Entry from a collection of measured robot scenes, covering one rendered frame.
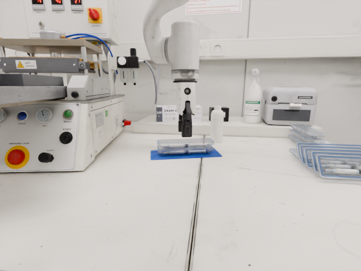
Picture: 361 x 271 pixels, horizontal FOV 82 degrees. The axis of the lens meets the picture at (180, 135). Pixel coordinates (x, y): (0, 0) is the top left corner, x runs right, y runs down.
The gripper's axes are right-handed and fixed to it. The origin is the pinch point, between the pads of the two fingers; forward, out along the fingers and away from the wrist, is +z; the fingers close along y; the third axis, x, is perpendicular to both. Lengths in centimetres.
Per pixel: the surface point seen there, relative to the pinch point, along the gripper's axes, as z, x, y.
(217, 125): 0.7, -14.8, 11.2
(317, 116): 2, -82, 38
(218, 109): -5.0, -15.1, 12.4
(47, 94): -11.8, 34.7, -11.6
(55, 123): -3.9, 36.5, -5.7
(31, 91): -12.8, 35.3, -17.1
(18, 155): 3.4, 44.7, -9.3
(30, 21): -38, 56, 31
